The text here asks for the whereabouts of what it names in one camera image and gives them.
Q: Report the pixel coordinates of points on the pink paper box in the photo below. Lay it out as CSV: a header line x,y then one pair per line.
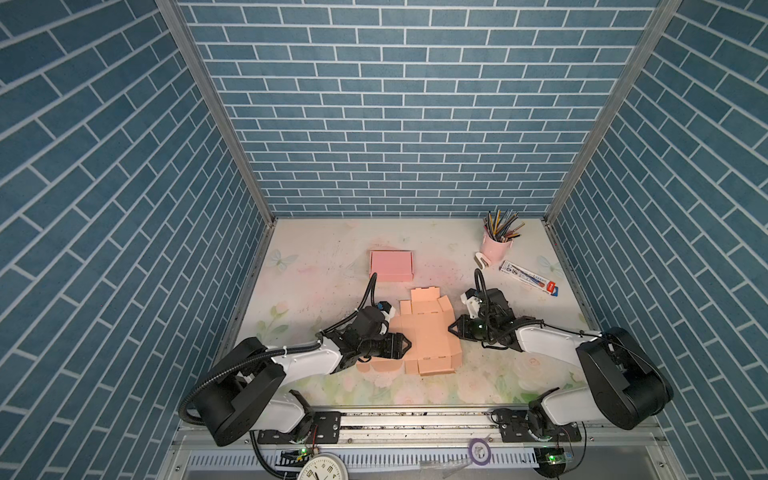
x,y
391,265

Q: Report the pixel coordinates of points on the purple tape roll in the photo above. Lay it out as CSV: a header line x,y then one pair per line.
x,y
479,452

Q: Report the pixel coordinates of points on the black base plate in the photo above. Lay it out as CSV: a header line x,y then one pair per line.
x,y
520,426
323,428

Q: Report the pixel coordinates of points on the white toothpaste tube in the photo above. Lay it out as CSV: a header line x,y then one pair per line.
x,y
525,276

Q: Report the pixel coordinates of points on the white round clock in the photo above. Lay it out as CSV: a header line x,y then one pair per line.
x,y
324,466

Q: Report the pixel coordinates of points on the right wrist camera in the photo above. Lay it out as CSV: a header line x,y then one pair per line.
x,y
473,305

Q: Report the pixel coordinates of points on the aluminium mounting rail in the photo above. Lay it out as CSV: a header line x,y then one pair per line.
x,y
430,426

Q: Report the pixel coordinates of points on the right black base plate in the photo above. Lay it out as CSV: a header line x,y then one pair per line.
x,y
520,426

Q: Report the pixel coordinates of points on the orange paper box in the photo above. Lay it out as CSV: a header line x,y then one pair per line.
x,y
424,320

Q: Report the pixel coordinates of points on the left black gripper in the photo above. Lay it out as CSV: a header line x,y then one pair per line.
x,y
399,352

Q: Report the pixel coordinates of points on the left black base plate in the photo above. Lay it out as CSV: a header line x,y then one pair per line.
x,y
323,428

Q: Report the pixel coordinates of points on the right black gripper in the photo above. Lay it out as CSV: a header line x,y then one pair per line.
x,y
462,331

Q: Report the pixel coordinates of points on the coloured pencils bundle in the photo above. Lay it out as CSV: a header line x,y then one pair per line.
x,y
502,226

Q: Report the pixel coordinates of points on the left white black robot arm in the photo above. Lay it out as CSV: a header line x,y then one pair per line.
x,y
242,392

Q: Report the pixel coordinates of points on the pink pencil cup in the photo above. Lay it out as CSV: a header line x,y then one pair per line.
x,y
494,251

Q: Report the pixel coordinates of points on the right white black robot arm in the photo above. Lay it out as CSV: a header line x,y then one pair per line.
x,y
622,385

